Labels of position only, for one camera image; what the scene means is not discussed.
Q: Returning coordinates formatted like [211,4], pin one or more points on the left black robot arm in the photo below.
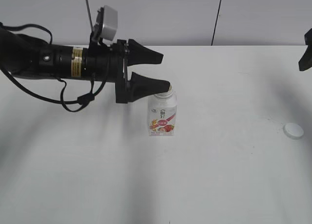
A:
[27,57]

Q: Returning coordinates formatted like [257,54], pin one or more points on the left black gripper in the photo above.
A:
[109,64]

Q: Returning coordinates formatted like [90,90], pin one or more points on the white plastic bottle cap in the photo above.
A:
[293,130]

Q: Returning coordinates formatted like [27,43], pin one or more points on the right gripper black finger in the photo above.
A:
[305,62]

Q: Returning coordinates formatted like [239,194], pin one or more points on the white strawberry drink bottle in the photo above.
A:
[162,109]

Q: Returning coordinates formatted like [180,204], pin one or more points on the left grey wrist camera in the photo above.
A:
[106,24]

